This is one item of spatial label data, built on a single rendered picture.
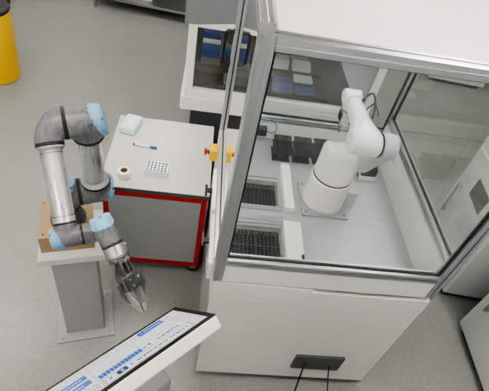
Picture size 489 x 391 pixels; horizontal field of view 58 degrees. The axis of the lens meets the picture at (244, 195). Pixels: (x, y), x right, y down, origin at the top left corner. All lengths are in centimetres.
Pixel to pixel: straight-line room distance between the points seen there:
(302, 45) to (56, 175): 93
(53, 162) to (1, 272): 157
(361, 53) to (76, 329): 215
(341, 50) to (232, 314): 129
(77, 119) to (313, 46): 85
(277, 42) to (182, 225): 164
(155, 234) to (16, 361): 98
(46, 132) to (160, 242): 129
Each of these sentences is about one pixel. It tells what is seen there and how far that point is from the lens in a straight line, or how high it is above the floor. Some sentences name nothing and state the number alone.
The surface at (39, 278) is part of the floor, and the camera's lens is 302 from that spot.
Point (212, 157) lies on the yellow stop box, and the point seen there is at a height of 87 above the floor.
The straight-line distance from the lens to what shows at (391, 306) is 210.
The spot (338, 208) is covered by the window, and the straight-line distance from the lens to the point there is 154.
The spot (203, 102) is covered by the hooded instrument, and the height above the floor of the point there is 88.
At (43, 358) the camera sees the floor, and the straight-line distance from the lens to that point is 275.
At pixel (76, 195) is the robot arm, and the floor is 106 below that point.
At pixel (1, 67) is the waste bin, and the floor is 18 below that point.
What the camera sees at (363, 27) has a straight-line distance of 135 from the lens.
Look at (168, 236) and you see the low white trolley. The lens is 266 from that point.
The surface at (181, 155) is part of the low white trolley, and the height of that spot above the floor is 76.
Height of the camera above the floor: 245
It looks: 45 degrees down
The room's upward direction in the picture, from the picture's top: 13 degrees clockwise
